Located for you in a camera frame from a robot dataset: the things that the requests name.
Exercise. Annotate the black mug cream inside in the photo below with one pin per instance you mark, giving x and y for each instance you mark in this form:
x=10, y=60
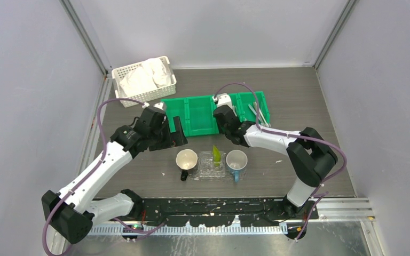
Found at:
x=187, y=162

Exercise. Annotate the blue mug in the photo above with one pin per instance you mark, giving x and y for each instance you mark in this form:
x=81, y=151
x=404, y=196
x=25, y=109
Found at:
x=236, y=162

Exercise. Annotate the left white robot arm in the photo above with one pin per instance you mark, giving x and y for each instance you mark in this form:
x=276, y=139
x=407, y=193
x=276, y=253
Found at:
x=73, y=213

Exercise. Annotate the yellow toothpaste tube red cap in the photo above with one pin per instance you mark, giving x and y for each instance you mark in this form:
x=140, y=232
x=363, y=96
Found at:
x=216, y=156

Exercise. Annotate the white slotted cable duct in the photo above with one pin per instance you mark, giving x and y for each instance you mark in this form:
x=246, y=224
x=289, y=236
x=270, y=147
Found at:
x=114, y=229

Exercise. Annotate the green compartment organizer bin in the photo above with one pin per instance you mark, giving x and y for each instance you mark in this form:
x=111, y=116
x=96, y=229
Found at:
x=196, y=112

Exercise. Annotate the white plastic basket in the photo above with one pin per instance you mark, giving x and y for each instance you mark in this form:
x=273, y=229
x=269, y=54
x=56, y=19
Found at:
x=119, y=73

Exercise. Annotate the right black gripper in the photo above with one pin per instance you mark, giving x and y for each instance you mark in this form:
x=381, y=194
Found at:
x=220, y=127

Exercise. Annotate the clear oval textured tray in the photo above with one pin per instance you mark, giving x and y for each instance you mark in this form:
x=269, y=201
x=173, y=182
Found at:
x=207, y=170

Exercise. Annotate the white cloth in basket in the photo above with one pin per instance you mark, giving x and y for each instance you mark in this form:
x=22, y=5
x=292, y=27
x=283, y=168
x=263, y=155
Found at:
x=150, y=75

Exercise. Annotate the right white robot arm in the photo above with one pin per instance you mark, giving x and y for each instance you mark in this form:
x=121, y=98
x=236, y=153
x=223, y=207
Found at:
x=311, y=159

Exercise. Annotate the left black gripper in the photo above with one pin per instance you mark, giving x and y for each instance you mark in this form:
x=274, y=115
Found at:
x=173, y=139

